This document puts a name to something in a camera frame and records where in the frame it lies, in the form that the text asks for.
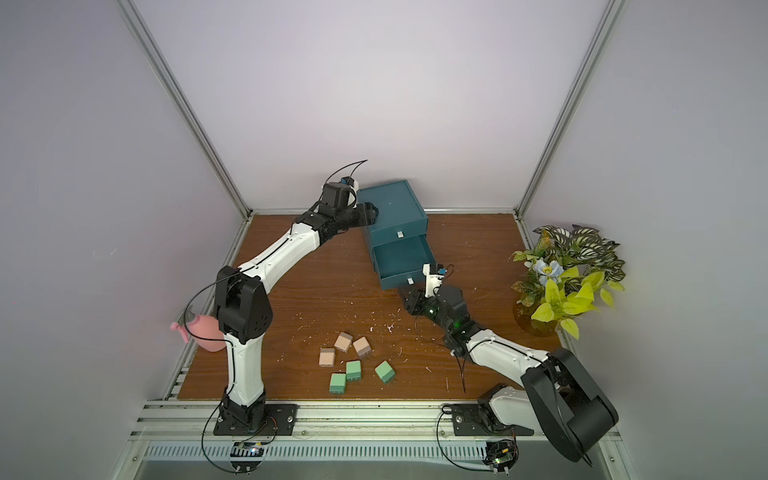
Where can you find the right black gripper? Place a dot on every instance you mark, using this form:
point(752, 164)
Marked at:
point(417, 298)

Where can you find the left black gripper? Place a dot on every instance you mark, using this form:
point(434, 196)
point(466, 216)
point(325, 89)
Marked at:
point(365, 214)

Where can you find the teal drawer cabinet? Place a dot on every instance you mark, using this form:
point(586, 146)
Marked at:
point(397, 241)

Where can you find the pink plug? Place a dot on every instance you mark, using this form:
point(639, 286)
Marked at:
point(327, 357)
point(343, 342)
point(362, 347)

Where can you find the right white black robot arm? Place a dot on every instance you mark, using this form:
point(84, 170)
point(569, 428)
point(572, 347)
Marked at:
point(571, 409)

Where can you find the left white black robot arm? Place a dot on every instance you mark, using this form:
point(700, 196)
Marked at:
point(242, 306)

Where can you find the green plug right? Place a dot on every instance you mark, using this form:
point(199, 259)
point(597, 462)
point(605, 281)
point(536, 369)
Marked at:
point(385, 372)

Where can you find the green plug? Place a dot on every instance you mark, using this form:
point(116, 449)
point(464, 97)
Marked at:
point(337, 384)
point(385, 372)
point(353, 370)

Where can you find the green plug middle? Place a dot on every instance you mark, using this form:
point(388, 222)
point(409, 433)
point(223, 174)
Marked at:
point(353, 370)

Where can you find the green plug bottom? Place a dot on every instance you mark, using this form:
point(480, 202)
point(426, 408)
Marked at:
point(337, 384)

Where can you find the artificial potted plant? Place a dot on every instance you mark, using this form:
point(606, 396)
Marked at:
point(568, 273)

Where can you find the right circuit board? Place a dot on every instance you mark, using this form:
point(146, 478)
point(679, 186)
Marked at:
point(501, 455)

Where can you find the circuit board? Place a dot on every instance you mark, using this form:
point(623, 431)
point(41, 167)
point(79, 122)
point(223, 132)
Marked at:
point(501, 455)
point(246, 457)

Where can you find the pink watering can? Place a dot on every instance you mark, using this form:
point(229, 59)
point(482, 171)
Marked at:
point(202, 329)

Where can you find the left circuit board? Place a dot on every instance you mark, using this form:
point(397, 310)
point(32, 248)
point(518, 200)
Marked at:
point(246, 457)

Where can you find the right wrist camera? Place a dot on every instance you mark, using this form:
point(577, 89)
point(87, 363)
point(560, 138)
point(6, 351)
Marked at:
point(434, 276)

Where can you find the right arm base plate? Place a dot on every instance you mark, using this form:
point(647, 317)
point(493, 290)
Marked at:
point(475, 420)

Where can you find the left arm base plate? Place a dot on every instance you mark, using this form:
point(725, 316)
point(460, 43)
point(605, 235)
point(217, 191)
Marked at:
point(279, 419)

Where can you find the aluminium front rail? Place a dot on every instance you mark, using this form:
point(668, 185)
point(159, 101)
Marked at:
point(315, 420)

